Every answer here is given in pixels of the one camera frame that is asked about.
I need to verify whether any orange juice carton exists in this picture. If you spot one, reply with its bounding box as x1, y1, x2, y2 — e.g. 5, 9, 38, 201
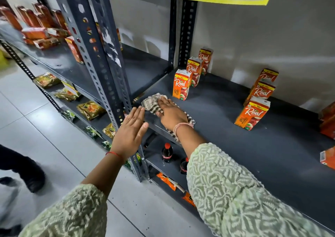
320, 146, 335, 170
243, 81, 276, 106
234, 96, 271, 131
318, 101, 335, 122
255, 68, 279, 88
186, 57, 203, 88
172, 69, 193, 101
198, 48, 213, 75
320, 115, 335, 140

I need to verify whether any person's left hand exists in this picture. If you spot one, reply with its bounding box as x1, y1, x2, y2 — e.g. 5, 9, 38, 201
111, 106, 149, 161

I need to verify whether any person's left forearm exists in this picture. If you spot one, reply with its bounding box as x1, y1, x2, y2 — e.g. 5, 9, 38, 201
19, 153, 126, 237

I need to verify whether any yellow snack packet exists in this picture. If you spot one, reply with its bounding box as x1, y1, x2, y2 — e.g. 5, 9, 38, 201
103, 123, 117, 139
54, 88, 81, 102
77, 101, 106, 121
33, 72, 61, 89

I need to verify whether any tall orange carton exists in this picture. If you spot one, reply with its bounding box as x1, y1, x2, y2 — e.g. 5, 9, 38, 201
65, 36, 85, 64

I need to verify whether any person's right hand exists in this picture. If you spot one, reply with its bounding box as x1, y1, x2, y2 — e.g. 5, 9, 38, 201
156, 96, 194, 131

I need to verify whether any yellow white shelf label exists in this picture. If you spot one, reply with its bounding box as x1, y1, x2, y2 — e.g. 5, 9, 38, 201
61, 79, 80, 97

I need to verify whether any row of orange-brown packets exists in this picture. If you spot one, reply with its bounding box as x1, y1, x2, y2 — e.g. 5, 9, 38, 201
0, 2, 68, 31

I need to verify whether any person's right forearm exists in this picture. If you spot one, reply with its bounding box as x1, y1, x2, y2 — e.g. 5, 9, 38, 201
174, 124, 334, 237

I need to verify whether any dark grey metal shelf rack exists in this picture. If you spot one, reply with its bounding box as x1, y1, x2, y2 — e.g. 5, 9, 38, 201
0, 0, 181, 182
126, 0, 335, 235

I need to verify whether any pink thread wristband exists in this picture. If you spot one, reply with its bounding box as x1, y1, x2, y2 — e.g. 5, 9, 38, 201
173, 122, 194, 138

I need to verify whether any flat orange box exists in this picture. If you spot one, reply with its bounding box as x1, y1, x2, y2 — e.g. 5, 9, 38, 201
21, 27, 50, 40
33, 37, 61, 50
47, 28, 70, 38

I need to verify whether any orange chips packet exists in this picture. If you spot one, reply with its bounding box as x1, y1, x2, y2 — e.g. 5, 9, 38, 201
182, 192, 196, 207
156, 173, 177, 192

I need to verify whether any dark cola bottle red cap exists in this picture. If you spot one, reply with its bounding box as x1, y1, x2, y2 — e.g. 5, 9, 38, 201
180, 157, 189, 175
161, 143, 173, 163

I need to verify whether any striped cleaning cloth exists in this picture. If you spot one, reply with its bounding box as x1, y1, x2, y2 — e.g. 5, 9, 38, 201
141, 93, 196, 142

